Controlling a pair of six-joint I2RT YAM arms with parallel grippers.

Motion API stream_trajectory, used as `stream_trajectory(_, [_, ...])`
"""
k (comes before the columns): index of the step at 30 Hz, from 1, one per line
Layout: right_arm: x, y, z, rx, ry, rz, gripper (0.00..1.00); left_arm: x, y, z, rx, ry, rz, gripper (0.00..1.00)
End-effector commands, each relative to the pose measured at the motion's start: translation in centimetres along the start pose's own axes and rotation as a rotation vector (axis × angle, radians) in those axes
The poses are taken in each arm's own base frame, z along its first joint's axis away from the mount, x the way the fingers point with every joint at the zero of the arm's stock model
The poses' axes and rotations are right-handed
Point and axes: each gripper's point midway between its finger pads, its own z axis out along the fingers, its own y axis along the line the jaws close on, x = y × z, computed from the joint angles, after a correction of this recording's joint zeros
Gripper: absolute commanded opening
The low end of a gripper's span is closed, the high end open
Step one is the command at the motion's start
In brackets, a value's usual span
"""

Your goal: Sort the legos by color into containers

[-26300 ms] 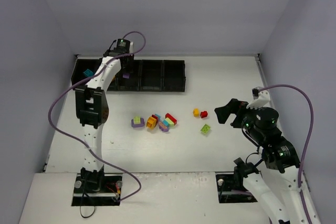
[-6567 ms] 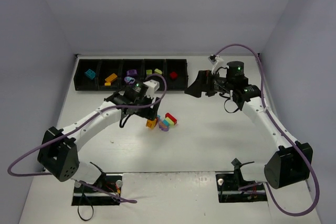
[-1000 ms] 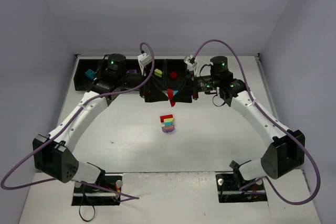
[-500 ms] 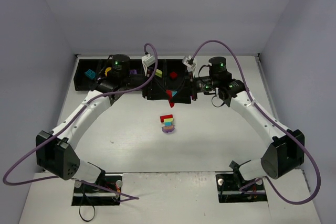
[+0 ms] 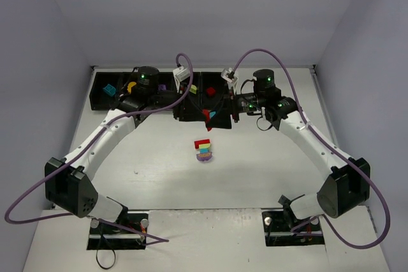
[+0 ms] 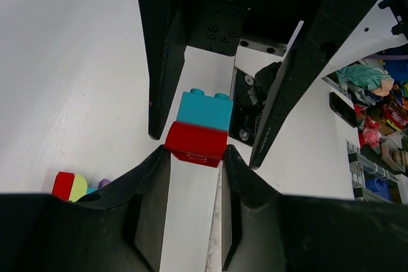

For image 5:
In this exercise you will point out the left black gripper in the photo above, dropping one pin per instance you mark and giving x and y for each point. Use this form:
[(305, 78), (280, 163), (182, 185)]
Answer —
[(177, 106)]

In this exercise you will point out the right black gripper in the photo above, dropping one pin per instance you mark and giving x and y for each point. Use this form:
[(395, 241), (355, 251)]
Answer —
[(233, 105)]

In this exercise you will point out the red curved lego brick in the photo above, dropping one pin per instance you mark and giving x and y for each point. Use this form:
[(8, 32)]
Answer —
[(207, 115)]

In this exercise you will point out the lime green lego brick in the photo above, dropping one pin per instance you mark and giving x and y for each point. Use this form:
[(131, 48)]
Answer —
[(193, 89)]

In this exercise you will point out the red small lego brick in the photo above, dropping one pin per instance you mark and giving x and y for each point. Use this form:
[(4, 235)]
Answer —
[(210, 92)]

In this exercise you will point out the orange yellow lego brick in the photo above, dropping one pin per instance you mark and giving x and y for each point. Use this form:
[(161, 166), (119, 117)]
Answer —
[(130, 86)]

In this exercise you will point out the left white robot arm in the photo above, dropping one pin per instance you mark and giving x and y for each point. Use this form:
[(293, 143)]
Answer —
[(69, 184)]

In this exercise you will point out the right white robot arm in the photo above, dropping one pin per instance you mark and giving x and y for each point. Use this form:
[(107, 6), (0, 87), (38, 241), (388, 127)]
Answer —
[(345, 179)]

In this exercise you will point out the yellow green lego brick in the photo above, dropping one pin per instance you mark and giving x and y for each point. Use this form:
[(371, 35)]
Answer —
[(205, 145)]

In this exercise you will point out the red long lego brick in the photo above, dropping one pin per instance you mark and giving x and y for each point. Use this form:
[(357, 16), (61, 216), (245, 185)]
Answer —
[(198, 142)]

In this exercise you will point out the teal pink lego brick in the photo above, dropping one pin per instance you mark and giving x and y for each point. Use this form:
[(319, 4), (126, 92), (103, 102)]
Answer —
[(204, 151)]

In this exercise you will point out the purple oval lego piece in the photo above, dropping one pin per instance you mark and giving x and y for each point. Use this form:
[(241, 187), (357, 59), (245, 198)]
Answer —
[(204, 157)]

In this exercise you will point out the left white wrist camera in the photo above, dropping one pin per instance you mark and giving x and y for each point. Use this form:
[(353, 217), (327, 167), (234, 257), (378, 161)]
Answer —
[(179, 75)]

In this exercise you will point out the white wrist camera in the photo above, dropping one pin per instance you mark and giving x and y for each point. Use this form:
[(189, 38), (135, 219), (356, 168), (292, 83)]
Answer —
[(179, 75), (231, 78)]

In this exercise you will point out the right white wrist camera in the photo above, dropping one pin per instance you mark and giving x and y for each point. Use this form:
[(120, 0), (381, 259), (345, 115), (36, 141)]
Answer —
[(231, 78)]

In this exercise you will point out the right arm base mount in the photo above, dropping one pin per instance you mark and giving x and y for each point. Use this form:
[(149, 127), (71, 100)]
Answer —
[(283, 229)]

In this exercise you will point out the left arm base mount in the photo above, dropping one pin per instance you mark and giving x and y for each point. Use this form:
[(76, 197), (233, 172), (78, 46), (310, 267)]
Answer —
[(107, 237)]

